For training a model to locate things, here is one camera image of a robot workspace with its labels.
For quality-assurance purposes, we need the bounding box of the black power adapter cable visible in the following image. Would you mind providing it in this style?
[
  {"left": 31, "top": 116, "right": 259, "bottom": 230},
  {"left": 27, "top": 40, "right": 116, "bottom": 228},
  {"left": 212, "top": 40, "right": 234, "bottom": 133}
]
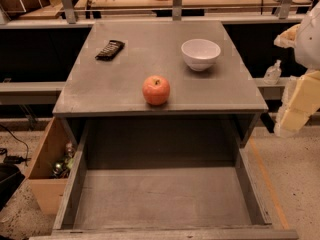
[{"left": 0, "top": 123, "right": 32, "bottom": 167}]

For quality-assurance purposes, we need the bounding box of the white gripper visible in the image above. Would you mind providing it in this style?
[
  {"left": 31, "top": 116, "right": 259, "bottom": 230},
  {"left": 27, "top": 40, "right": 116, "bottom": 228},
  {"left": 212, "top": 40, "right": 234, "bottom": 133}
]
[{"left": 274, "top": 2, "right": 320, "bottom": 138}]

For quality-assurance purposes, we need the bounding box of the black snack bag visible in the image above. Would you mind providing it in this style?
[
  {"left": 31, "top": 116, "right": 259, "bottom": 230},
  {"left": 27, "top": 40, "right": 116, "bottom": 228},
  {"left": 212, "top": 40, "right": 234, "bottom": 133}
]
[{"left": 95, "top": 40, "right": 125, "bottom": 61}]

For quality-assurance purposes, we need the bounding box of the open grey top drawer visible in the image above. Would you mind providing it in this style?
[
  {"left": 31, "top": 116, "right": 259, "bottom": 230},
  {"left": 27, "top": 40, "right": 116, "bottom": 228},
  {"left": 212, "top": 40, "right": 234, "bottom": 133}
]
[{"left": 31, "top": 116, "right": 298, "bottom": 240}]

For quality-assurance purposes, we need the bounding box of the grey metal drawer cabinet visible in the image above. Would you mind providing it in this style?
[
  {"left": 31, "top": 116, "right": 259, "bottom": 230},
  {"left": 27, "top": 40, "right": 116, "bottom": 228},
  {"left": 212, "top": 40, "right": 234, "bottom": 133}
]
[{"left": 53, "top": 21, "right": 267, "bottom": 145}]

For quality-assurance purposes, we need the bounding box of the red apple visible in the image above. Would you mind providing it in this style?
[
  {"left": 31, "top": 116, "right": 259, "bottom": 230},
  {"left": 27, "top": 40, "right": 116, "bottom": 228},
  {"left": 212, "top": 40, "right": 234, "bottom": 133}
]
[{"left": 142, "top": 75, "right": 170, "bottom": 106}]

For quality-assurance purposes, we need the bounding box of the clear sanitizer bottle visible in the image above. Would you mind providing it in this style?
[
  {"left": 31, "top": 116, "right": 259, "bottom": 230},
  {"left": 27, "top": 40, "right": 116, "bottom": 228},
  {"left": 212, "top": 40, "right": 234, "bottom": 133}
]
[{"left": 263, "top": 60, "right": 282, "bottom": 85}]

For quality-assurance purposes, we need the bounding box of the white ceramic bowl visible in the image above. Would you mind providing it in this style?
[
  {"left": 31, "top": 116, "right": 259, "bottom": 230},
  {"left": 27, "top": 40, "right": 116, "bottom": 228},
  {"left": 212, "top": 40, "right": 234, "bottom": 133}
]
[{"left": 181, "top": 39, "right": 221, "bottom": 72}]

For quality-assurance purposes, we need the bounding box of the black object at left edge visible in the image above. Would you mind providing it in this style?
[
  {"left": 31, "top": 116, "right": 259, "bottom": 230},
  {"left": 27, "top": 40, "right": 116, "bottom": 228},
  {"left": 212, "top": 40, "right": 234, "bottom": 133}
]
[{"left": 0, "top": 163, "right": 25, "bottom": 211}]

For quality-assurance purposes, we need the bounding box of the wooden box with items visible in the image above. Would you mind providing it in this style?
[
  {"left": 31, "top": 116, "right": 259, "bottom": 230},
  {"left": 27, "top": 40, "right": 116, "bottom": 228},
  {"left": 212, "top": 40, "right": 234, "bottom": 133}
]
[{"left": 27, "top": 117, "right": 76, "bottom": 215}]

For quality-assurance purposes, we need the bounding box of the metal rail shelf frame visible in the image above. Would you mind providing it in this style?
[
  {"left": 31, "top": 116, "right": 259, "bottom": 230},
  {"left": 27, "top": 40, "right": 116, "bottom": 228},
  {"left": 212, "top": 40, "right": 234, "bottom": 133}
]
[{"left": 1, "top": 0, "right": 315, "bottom": 25}]

